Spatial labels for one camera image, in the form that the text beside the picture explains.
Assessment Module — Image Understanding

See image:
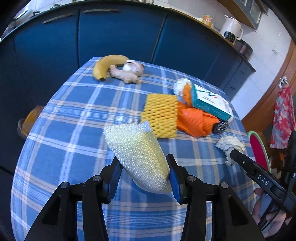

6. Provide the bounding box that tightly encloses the steel wool scrubber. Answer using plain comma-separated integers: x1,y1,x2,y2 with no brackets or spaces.
213,119,229,135

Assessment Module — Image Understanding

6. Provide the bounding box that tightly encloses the garlic bulb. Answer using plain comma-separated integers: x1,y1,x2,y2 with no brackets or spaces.
122,60,145,76

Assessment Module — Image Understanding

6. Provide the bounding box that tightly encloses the person's right hand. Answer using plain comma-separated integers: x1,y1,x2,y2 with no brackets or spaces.
252,188,287,239

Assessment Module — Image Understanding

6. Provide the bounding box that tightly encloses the red bin with green rim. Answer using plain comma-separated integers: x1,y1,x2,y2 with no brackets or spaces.
247,130,271,173

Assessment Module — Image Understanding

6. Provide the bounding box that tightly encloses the dark rice cooker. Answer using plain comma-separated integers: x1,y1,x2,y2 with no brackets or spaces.
236,40,253,59

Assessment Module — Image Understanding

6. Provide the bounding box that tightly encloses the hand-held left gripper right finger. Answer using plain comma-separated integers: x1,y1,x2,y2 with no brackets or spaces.
165,153,266,241

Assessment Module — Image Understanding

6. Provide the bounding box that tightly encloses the blue plaid tablecloth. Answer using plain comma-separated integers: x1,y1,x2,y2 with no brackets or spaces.
10,57,257,241

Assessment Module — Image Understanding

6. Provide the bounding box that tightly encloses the white electric kettle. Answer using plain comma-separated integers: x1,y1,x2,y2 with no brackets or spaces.
220,15,244,44

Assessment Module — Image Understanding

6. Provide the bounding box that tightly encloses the teal and white carton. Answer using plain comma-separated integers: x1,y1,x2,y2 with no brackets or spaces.
191,84,233,121

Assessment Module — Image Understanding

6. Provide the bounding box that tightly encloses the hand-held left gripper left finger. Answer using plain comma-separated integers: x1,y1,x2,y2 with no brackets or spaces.
24,159,123,241

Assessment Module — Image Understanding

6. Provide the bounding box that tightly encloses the ginger root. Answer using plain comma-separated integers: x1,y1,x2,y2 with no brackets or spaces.
109,65,139,84

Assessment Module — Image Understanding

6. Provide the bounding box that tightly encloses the red floral cloth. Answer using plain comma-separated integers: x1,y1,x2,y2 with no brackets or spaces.
269,85,296,149

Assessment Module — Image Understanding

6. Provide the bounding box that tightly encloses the wooden door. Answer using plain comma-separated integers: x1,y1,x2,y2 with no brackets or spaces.
240,44,296,139

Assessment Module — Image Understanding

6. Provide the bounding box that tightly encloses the orange foam fruit net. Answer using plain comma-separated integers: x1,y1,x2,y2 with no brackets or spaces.
176,83,219,138

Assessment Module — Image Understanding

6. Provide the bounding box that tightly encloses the yellow banana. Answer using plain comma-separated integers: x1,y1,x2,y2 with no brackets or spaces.
93,55,129,81

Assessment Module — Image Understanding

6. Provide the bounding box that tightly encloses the wooden wall cabinet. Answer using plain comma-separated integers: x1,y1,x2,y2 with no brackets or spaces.
220,0,269,29

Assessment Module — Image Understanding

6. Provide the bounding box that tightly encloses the yellow foam fruit net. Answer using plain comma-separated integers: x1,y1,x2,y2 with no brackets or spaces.
141,94,178,139

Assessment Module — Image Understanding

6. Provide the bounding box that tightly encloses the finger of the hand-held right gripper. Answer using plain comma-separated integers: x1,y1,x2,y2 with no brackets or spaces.
230,149,255,175

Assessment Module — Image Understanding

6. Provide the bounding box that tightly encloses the white tissue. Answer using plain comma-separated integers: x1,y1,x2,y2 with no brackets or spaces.
216,136,245,166

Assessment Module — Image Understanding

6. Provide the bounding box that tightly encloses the bubble wrap piece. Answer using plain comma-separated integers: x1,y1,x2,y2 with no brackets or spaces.
103,121,173,194

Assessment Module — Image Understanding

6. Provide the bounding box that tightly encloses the brown round container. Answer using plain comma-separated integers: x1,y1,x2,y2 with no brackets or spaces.
18,106,45,139

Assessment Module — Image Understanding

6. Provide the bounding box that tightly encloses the crumpled white plastic wrap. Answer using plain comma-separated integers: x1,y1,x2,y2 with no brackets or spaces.
173,78,192,102

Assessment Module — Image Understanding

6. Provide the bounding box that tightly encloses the blue kitchen cabinet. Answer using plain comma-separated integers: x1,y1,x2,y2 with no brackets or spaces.
0,6,256,176

